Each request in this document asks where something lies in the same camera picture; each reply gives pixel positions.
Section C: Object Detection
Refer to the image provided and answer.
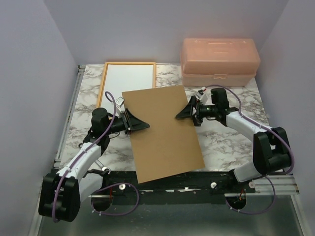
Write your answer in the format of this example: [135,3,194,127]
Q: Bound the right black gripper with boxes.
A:
[177,95,218,127]

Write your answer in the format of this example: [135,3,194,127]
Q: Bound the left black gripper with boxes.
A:
[105,108,150,135]

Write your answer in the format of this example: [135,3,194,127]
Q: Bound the brown cardboard backing board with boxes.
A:
[123,86,205,183]

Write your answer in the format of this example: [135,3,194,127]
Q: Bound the orange wooden picture frame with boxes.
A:
[96,61,158,108]

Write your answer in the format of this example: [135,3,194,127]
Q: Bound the sunset landscape photo print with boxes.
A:
[100,64,155,111]

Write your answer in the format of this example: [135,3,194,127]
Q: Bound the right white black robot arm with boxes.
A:
[176,85,294,193]

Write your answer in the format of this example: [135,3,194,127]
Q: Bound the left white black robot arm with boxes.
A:
[38,108,149,222]

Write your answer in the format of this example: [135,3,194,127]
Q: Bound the silver ratchet wrench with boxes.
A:
[95,160,111,173]

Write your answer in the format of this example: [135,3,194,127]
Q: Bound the pink translucent plastic box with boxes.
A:
[181,38,260,87]

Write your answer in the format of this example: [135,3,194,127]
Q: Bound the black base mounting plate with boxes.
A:
[82,170,255,205]

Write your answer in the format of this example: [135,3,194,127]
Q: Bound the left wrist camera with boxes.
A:
[115,96,125,116]

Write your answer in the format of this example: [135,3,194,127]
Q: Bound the aluminium extrusion rail left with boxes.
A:
[52,65,86,170]

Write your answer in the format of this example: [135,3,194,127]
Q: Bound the aluminium extrusion rail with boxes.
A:
[248,175,299,196]
[52,65,86,170]

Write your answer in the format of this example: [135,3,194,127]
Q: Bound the aluminium extrusion rail front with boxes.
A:
[248,175,299,196]

